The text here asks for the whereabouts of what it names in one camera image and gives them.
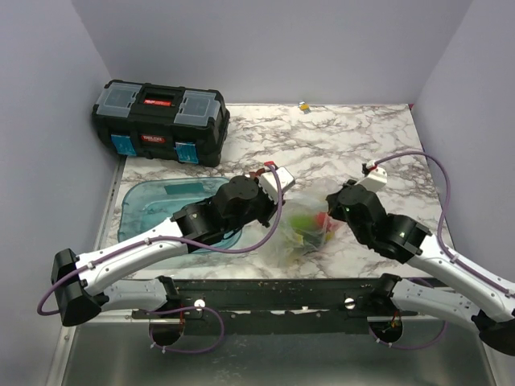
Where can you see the translucent white plastic bag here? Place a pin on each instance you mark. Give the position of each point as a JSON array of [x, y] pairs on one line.
[[297, 234]]

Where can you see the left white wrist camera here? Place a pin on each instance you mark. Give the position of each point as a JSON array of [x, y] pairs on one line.
[[276, 185]]

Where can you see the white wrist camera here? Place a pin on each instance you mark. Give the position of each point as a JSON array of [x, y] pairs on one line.
[[276, 185], [374, 177]]

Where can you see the red fake fruit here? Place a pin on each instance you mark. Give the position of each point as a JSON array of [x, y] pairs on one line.
[[325, 223]]

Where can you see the black metal base rail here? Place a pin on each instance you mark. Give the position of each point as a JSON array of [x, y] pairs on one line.
[[273, 306]]

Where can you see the black plastic toolbox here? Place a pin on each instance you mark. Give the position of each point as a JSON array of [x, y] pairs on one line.
[[145, 120]]

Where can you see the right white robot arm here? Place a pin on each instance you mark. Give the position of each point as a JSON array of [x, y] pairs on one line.
[[477, 299]]

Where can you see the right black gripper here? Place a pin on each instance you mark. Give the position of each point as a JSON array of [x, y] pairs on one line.
[[335, 207]]

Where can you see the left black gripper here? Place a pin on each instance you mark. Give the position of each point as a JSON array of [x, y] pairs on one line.
[[271, 207]]

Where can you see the teal transparent plastic tray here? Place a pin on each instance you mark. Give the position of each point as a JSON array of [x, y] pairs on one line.
[[149, 203]]

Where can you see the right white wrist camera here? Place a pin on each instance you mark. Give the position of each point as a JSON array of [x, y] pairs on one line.
[[374, 177]]

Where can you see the small yellow blue object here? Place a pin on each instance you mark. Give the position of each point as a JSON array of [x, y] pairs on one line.
[[303, 106]]

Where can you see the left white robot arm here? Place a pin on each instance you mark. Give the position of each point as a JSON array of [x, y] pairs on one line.
[[88, 284]]

